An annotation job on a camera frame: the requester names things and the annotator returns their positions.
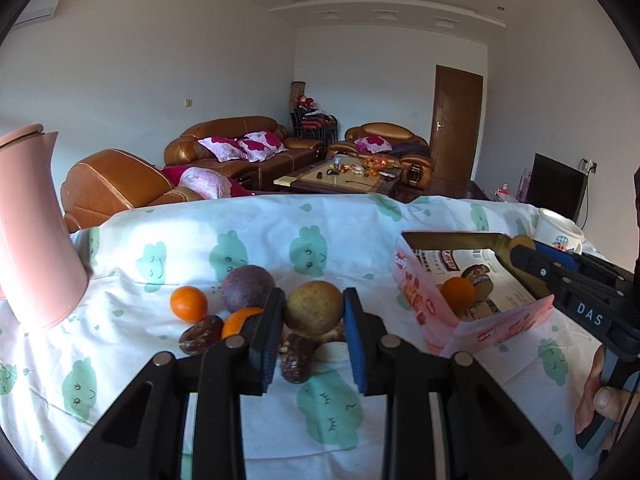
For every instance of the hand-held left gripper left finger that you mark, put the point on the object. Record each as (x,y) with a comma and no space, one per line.
(270,322)

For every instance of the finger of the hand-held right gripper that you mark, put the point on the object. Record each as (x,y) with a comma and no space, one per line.
(532,260)
(557,255)

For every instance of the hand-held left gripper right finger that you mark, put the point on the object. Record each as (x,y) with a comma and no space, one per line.
(352,332)

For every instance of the orange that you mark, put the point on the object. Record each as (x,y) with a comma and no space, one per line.
(457,294)
(239,324)
(188,303)

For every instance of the purple passion fruit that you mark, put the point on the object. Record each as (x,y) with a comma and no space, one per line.
(247,290)

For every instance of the pink tin box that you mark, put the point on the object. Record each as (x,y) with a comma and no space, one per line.
(435,320)

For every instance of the person's right hand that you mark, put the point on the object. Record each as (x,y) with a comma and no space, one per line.
(597,395)

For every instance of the white printed cup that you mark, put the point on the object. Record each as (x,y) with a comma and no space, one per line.
(557,236)

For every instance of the brown green round fruit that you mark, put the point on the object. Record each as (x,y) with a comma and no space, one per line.
(313,307)

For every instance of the chocolate donut centre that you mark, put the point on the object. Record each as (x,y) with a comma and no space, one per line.
(296,362)

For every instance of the chocolate donut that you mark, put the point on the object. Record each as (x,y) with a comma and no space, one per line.
(296,362)
(200,342)

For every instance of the black television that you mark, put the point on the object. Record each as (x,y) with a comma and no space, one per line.
(555,187)

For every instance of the chocolate donut left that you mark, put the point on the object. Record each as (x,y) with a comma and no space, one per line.
(200,342)

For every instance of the cloud printed white tablecloth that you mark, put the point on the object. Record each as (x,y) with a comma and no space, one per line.
(150,410)

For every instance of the wooden coffee table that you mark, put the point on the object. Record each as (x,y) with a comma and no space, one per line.
(320,180)

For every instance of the pale pink pillow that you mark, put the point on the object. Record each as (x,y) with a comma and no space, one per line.
(205,182)

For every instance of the brown wooden door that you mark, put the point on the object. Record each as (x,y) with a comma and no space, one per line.
(456,125)

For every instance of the pink flowered pillow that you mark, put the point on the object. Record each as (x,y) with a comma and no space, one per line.
(262,145)
(220,149)
(374,144)

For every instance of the brown leather three-seat sofa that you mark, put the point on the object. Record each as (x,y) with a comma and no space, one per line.
(240,130)

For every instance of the brown leather armchair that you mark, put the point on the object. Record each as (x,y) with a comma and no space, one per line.
(385,132)
(110,185)

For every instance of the stacked dark chairs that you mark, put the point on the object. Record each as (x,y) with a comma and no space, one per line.
(312,125)

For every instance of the tall woven floor lamp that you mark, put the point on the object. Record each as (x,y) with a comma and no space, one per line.
(297,95)

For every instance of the pink electric kettle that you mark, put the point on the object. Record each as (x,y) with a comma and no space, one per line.
(30,230)

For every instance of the white air conditioner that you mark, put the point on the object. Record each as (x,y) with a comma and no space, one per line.
(37,7)

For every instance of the wall power outlet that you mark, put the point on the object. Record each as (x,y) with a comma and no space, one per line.
(589,164)

